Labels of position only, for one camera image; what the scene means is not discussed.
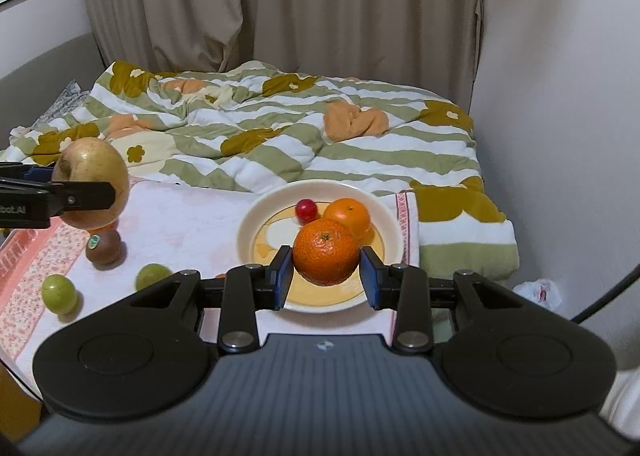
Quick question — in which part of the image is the white sock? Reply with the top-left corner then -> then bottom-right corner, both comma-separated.
600,367 -> 640,441

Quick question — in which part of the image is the red tomato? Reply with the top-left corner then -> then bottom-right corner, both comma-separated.
295,198 -> 319,225

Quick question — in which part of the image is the white plastic bag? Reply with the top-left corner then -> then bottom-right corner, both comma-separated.
512,278 -> 562,312

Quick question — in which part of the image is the black cable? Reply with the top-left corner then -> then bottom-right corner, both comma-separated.
569,262 -> 640,326

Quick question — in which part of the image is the green striped floral blanket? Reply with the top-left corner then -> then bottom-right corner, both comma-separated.
1,60 -> 520,282

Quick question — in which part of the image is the green apple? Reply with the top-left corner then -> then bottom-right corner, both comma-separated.
41,274 -> 78,315
134,263 -> 172,291

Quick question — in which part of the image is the brown kiwi with sticker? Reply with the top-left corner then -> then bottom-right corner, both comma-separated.
85,228 -> 122,265

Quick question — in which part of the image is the large orange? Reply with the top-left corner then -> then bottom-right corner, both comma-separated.
322,198 -> 371,240

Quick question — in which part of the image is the pink floral table cloth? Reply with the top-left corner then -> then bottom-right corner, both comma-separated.
0,175 -> 420,400

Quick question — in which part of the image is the small mandarin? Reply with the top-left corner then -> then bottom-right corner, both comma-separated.
292,219 -> 360,286
92,219 -> 119,233

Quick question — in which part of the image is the cream bowl with cartoon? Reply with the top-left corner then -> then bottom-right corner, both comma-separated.
236,181 -> 419,314

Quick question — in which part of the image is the beige curtain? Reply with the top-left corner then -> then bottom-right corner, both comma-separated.
86,0 -> 482,107

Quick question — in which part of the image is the yellow red apple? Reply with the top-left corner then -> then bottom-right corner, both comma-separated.
52,138 -> 129,231

